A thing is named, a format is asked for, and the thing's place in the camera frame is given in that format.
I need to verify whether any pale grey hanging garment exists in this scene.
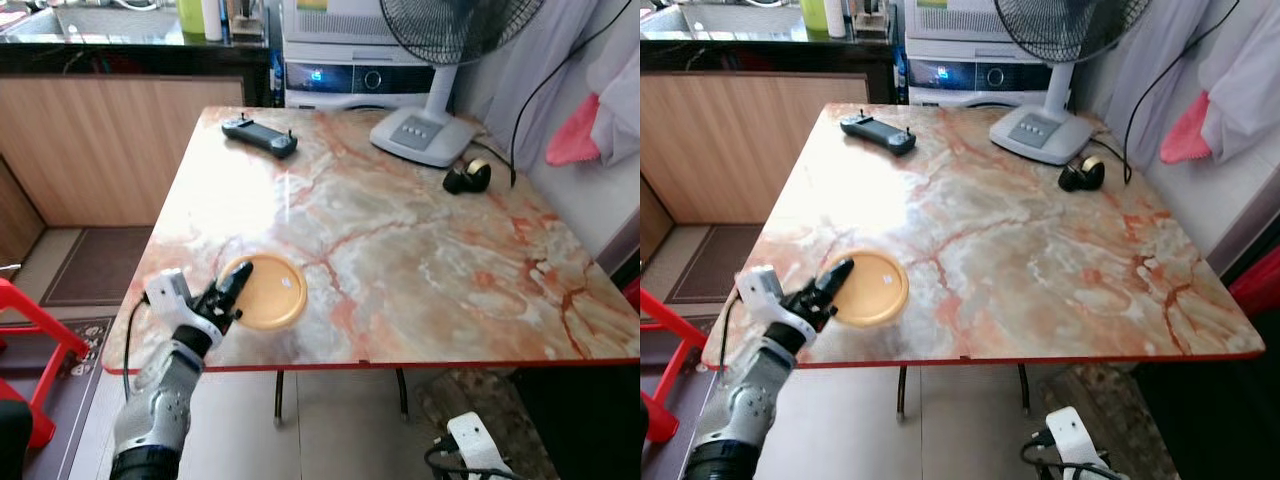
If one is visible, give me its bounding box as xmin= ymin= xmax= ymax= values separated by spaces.
xmin=1085 ymin=0 xmax=1280 ymax=161
xmin=470 ymin=0 xmax=641 ymax=166

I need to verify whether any marble pattern folding table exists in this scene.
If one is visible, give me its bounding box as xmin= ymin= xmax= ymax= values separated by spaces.
xmin=700 ymin=102 xmax=1267 ymax=421
xmin=100 ymin=105 xmax=641 ymax=423

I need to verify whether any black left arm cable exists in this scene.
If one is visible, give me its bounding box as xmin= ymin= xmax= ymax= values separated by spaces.
xmin=121 ymin=297 xmax=153 ymax=401
xmin=716 ymin=290 xmax=743 ymax=379

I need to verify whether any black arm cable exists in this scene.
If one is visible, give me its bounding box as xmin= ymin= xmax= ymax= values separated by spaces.
xmin=716 ymin=290 xmax=743 ymax=379
xmin=121 ymin=297 xmax=153 ymax=401
xmin=424 ymin=435 xmax=501 ymax=480
xmin=1020 ymin=428 xmax=1101 ymax=480

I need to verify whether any white appliance with blue light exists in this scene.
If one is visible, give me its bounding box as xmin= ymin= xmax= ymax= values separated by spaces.
xmin=280 ymin=0 xmax=463 ymax=110
xmin=903 ymin=0 xmax=1079 ymax=108

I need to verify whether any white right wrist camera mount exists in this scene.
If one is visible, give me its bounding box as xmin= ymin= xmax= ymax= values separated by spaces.
xmin=447 ymin=412 xmax=516 ymax=480
xmin=1045 ymin=406 xmax=1113 ymax=480

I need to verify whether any black fan power cable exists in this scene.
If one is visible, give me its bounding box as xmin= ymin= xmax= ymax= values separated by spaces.
xmin=1088 ymin=0 xmax=1243 ymax=186
xmin=468 ymin=0 xmax=633 ymax=188

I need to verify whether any red plastic stool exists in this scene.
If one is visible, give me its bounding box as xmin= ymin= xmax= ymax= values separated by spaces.
xmin=640 ymin=288 xmax=707 ymax=444
xmin=0 ymin=278 xmax=91 ymax=451

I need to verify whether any black tape dispenser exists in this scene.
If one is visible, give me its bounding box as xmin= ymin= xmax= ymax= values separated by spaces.
xmin=443 ymin=158 xmax=493 ymax=195
xmin=1058 ymin=155 xmax=1107 ymax=193

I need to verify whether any pink cloth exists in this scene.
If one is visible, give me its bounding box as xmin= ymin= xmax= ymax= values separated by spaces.
xmin=1160 ymin=90 xmax=1213 ymax=164
xmin=545 ymin=93 xmax=603 ymax=167

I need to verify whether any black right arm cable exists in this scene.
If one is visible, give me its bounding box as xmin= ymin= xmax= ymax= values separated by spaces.
xmin=424 ymin=435 xmax=501 ymax=480
xmin=1020 ymin=428 xmax=1101 ymax=480

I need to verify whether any beige woven floor rug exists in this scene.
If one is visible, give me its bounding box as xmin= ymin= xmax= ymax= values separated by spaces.
xmin=1040 ymin=365 xmax=1181 ymax=480
xmin=415 ymin=370 xmax=561 ymax=480

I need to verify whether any wooden cabinet with black top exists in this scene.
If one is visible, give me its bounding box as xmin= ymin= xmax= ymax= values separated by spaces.
xmin=640 ymin=5 xmax=904 ymax=266
xmin=0 ymin=5 xmax=283 ymax=266

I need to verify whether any orange round plate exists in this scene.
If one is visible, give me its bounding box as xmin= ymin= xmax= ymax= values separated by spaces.
xmin=218 ymin=253 xmax=309 ymax=332
xmin=828 ymin=250 xmax=911 ymax=328

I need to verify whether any grey table fan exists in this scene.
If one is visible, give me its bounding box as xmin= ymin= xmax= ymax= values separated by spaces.
xmin=370 ymin=0 xmax=547 ymax=168
xmin=990 ymin=0 xmax=1153 ymax=166

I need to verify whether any black remote controller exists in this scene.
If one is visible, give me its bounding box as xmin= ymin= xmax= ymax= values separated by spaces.
xmin=840 ymin=113 xmax=917 ymax=157
xmin=220 ymin=115 xmax=299 ymax=159

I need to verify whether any brown door mat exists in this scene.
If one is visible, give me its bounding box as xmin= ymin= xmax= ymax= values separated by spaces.
xmin=665 ymin=222 xmax=771 ymax=304
xmin=40 ymin=225 xmax=156 ymax=308

